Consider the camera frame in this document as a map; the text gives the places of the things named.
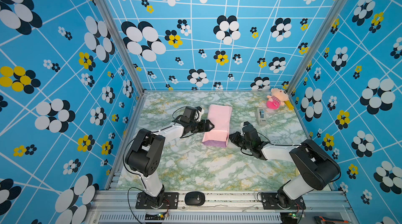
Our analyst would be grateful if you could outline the green circuit board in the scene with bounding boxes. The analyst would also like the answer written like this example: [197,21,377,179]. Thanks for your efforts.
[145,212,169,221]
[281,212,303,224]

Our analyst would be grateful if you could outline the green circuit board right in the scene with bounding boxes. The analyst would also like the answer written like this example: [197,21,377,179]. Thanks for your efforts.
[281,212,303,224]

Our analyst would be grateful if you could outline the pink plush pig toy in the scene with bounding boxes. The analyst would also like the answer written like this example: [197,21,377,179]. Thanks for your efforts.
[266,88,289,110]

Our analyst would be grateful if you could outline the black computer mouse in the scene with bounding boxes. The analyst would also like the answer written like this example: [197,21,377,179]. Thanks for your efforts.
[184,191,205,206]

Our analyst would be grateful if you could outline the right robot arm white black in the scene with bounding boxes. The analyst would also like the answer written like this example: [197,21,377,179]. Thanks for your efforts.
[229,121,341,209]

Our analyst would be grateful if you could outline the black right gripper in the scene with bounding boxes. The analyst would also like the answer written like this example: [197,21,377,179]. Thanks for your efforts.
[228,132,253,152]

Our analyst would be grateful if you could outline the purple wrapping paper sheet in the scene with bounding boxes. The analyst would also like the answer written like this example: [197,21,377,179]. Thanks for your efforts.
[202,105,232,148]

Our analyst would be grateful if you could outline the green circuit board left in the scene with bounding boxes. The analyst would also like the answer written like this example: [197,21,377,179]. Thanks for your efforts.
[145,212,169,221]

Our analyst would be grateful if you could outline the aluminium frame post left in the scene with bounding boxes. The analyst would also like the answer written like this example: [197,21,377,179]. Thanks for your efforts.
[95,0,144,97]

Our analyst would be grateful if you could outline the aluminium front rail base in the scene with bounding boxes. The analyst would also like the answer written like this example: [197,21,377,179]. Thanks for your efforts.
[85,189,359,224]

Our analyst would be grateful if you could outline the orange black tool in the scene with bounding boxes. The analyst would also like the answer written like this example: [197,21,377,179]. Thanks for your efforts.
[314,216,349,224]

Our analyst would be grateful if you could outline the aluminium frame post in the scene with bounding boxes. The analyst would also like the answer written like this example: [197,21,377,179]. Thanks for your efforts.
[287,0,348,94]
[95,0,144,97]

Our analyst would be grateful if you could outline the aluminium frame post right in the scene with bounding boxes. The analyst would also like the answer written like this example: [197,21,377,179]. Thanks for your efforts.
[287,0,348,94]

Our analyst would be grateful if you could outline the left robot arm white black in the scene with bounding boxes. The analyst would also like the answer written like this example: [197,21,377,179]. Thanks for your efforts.
[124,106,215,208]

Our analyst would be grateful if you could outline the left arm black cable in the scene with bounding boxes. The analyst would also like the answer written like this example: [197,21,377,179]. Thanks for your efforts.
[121,106,202,224]

